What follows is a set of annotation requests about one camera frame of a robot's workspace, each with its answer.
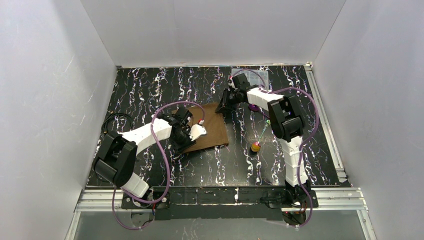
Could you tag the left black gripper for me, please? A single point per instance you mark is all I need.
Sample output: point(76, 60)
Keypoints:
point(185, 139)

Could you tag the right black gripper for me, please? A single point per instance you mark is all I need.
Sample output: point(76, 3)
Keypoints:
point(228, 99)

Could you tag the brown burlap napkin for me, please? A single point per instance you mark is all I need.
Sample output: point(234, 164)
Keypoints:
point(216, 130)

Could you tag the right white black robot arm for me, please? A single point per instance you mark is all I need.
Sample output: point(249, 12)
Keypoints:
point(287, 125)

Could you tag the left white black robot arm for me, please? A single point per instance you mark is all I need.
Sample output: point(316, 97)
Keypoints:
point(117, 153)

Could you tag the purple spoon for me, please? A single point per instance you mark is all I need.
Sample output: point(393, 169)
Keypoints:
point(254, 108)

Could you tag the clear plastic organizer box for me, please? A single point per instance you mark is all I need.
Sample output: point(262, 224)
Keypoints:
point(254, 77)

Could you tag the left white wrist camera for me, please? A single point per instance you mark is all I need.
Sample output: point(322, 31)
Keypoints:
point(196, 131)

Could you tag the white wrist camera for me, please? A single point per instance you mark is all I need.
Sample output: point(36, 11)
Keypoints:
point(196, 131)
point(231, 84)

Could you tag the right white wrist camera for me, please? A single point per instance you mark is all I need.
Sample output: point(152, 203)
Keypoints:
point(231, 84)

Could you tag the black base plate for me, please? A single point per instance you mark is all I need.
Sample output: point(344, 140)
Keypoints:
point(224, 202)

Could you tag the black coiled cable yellow plug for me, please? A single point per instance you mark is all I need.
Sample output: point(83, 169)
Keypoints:
point(118, 118)

